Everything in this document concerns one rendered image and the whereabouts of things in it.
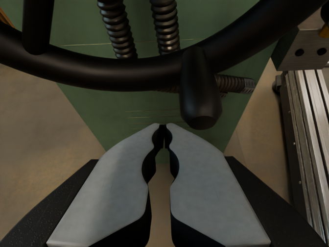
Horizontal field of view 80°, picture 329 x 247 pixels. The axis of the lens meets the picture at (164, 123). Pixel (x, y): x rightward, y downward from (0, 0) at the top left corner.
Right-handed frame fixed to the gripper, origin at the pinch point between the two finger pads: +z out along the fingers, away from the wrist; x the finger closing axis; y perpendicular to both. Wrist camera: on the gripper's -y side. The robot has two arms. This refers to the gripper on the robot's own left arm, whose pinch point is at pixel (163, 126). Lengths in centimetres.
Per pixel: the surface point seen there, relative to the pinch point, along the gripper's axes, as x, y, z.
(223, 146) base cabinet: 18, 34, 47
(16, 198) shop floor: -63, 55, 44
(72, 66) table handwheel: -7.1, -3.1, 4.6
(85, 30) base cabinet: -13.2, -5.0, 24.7
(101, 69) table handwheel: -4.9, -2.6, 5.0
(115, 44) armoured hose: -5.0, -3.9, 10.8
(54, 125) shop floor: -58, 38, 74
